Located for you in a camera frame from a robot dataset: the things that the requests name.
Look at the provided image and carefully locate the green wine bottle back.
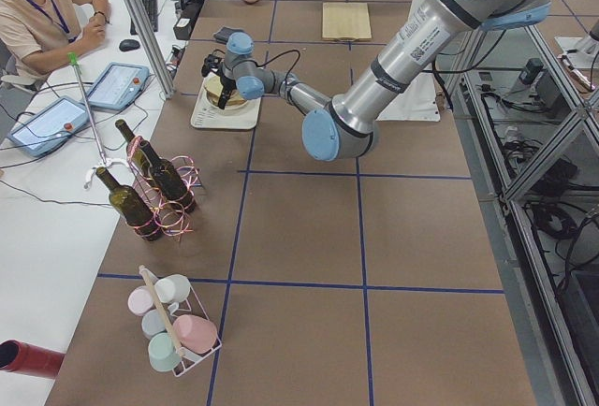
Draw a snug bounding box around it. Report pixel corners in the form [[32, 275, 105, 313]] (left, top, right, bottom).
[[115, 119, 154, 186]]

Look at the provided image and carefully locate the green wine bottle front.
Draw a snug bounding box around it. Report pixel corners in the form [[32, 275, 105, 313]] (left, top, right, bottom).
[[95, 167, 163, 241]]

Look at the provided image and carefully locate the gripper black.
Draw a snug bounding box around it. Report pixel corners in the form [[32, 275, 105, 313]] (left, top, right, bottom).
[[200, 50, 236, 109]]

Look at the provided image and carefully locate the black computer mouse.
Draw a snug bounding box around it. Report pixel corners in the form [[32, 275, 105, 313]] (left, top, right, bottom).
[[119, 38, 140, 52]]

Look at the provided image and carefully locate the teach pendant near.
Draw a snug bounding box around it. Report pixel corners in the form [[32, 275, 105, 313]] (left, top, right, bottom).
[[7, 96, 89, 157]]

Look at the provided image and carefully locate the green wine bottle middle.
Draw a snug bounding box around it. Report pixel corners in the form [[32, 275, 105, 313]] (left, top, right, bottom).
[[139, 139, 197, 213]]

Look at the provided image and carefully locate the white round plate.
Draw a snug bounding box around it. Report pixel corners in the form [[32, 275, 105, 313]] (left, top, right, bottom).
[[203, 83, 247, 111]]

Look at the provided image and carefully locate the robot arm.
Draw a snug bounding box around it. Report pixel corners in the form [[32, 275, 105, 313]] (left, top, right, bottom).
[[201, 0, 550, 161]]

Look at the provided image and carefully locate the pale pink cup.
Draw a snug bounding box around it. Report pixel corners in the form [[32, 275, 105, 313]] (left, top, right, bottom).
[[127, 286, 154, 317]]

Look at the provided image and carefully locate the wooden rack handle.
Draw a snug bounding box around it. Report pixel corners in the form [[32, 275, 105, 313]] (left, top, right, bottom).
[[139, 265, 185, 357]]

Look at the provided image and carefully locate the mint green cup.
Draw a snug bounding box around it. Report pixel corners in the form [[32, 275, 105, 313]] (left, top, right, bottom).
[[148, 332, 182, 372]]

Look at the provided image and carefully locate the seated person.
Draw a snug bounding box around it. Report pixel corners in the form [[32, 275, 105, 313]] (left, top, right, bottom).
[[1, 0, 110, 80]]

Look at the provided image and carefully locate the white bear tray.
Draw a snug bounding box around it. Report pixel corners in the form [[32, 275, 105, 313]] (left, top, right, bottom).
[[190, 81, 261, 130]]

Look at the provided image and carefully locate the white wire cup rack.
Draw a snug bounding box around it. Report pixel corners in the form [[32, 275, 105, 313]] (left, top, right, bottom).
[[128, 266, 222, 377]]

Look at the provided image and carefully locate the green wine bottle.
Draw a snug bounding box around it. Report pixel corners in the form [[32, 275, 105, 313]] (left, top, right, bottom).
[[139, 139, 197, 213], [115, 119, 154, 186], [95, 167, 163, 241]]

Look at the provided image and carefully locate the wooden cutting board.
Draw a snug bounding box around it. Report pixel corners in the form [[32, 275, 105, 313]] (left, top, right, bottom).
[[321, 2, 372, 41]]

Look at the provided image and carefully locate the grey folded cloth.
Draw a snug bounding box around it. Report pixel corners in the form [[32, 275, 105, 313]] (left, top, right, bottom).
[[212, 26, 243, 44]]

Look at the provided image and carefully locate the copper wire bottle rack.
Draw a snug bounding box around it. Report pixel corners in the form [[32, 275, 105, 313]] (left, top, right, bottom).
[[126, 136, 202, 240]]

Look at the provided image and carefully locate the grey cup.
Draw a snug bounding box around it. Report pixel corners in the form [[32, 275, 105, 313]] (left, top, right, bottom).
[[141, 309, 166, 340]]

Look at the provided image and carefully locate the metal grabber stick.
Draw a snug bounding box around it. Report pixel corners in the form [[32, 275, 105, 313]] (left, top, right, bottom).
[[67, 51, 129, 190]]

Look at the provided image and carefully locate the bread slice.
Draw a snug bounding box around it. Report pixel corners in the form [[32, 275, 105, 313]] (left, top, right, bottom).
[[204, 77, 244, 101]]

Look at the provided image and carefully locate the red cylinder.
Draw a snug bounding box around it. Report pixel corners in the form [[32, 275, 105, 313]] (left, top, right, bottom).
[[1, 340, 65, 379]]

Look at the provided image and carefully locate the teach pendant far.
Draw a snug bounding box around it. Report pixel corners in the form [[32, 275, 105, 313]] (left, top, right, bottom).
[[86, 62, 150, 112]]

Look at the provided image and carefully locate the teach pendant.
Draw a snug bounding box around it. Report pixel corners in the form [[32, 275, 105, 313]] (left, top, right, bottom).
[[86, 62, 150, 112], [7, 96, 89, 157]]

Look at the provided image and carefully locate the white cup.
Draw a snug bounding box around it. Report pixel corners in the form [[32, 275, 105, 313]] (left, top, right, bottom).
[[154, 274, 191, 304]]

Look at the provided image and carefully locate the black keyboard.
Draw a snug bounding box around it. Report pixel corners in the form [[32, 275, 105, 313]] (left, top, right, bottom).
[[140, 0, 159, 32]]

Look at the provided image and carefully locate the black box device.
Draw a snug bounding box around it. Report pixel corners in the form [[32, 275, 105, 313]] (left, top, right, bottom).
[[173, 3, 202, 41]]

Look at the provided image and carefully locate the aluminium frame post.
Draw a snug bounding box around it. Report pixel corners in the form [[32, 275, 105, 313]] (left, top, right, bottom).
[[124, 0, 175, 99]]

